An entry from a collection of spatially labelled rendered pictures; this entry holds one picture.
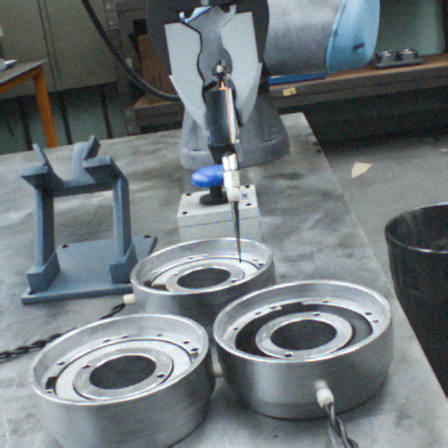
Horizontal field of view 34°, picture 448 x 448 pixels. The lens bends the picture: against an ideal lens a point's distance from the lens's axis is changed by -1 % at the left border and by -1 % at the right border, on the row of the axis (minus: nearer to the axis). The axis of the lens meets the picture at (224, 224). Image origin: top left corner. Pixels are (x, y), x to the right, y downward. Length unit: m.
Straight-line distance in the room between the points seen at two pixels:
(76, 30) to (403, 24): 1.89
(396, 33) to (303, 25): 3.66
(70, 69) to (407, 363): 3.95
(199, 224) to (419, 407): 0.29
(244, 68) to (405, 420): 0.31
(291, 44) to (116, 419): 0.61
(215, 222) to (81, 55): 3.69
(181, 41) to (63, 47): 3.74
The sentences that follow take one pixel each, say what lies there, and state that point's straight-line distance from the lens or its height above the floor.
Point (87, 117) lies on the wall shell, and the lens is 4.59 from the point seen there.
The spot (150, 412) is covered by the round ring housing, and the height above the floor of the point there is 0.83.
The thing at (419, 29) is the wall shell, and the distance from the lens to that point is 4.58.
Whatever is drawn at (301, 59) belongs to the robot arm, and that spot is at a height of 0.93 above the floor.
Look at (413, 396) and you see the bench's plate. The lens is 0.43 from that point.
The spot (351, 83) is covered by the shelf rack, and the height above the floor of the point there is 0.43.
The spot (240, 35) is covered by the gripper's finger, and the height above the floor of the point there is 0.99.
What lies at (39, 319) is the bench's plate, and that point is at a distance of 0.61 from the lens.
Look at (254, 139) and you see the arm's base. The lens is 0.95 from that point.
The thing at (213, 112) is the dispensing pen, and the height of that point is 0.94.
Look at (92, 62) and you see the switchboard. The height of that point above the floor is 0.69.
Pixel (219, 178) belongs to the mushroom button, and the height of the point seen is 0.87.
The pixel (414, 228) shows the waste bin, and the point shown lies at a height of 0.39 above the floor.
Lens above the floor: 1.04
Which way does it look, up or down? 18 degrees down
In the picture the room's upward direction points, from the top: 9 degrees counter-clockwise
